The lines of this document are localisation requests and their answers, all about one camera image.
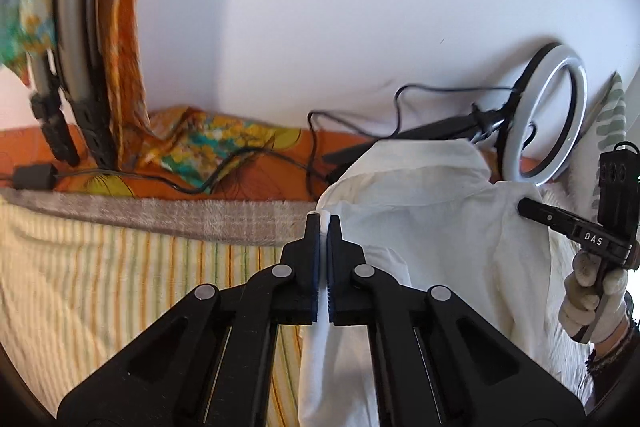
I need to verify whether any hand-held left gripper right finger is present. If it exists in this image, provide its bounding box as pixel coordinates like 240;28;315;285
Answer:
326;215;587;427

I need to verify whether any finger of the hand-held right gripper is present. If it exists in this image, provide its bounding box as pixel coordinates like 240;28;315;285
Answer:
517;198;577;237

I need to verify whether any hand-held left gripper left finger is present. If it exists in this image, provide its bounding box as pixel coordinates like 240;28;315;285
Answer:
57;213;322;427

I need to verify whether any white shirt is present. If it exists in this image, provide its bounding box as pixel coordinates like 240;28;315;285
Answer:
297;140;559;427

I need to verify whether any person's right hand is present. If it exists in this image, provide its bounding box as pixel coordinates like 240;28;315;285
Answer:
558;251;629;344

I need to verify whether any leaf print cushion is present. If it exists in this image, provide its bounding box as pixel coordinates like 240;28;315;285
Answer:
567;72;629;222

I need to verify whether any orange floral bed cover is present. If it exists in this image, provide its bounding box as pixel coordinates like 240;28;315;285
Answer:
0;106;503;204

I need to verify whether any grey plaid blanket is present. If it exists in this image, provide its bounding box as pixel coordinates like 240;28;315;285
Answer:
0;186;327;249

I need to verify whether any yellow striped bed sheet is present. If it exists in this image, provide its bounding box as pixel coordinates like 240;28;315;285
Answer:
0;193;598;427

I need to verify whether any black power adapter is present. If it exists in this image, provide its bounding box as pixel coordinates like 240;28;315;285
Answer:
12;164;59;191

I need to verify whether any orange patterned hanging cloth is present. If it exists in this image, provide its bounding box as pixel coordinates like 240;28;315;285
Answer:
0;0;153;144

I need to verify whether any white ring light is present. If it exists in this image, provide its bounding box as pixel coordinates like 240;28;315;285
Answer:
500;42;589;184

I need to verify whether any black ring light stand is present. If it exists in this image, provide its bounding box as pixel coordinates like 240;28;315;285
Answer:
321;103;507;182

